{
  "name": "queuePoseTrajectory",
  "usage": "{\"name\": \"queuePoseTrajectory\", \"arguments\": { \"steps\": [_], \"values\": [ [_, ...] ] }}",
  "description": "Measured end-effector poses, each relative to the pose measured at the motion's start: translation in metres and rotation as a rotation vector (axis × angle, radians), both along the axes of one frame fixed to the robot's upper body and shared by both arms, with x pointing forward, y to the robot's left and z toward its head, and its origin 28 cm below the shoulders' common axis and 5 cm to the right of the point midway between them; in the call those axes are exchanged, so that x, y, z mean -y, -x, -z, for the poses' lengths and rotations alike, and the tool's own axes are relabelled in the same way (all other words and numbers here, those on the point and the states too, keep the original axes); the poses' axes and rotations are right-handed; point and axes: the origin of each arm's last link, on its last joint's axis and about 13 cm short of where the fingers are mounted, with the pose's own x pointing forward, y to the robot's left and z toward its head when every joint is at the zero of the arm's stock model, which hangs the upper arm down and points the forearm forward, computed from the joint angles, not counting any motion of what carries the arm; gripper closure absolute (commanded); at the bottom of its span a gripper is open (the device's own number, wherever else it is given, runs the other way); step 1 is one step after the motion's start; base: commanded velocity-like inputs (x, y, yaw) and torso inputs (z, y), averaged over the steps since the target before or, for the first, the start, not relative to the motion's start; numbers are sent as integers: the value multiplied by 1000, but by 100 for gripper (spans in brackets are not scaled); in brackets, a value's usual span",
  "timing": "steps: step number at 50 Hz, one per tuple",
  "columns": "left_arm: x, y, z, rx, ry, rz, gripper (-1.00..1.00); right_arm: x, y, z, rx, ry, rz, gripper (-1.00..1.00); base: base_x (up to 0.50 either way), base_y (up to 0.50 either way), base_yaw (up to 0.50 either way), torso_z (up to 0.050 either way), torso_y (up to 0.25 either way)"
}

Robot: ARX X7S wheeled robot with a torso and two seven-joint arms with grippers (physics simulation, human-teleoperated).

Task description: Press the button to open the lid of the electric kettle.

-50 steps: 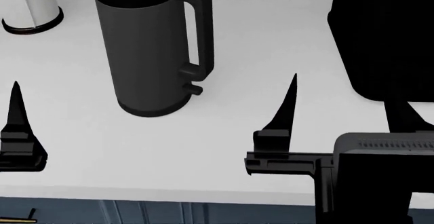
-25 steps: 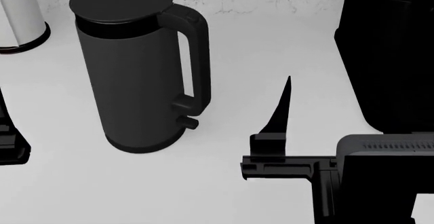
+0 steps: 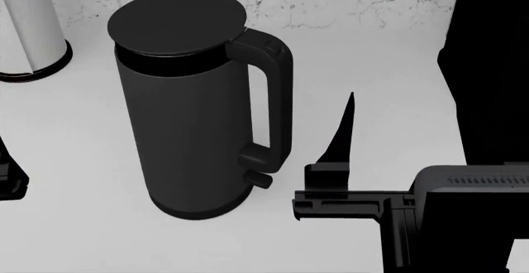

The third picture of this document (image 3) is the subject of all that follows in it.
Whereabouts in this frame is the white cylinder with dark base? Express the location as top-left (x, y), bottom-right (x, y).
top-left (0, 0), bottom-right (74, 84)

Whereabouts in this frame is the tall black appliance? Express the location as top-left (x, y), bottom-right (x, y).
top-left (436, 0), bottom-right (529, 166)

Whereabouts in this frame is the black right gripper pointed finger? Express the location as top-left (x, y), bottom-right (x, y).
top-left (303, 91), bottom-right (357, 200)

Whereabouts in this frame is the black electric kettle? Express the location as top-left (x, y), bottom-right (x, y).
top-left (107, 0), bottom-right (295, 222)

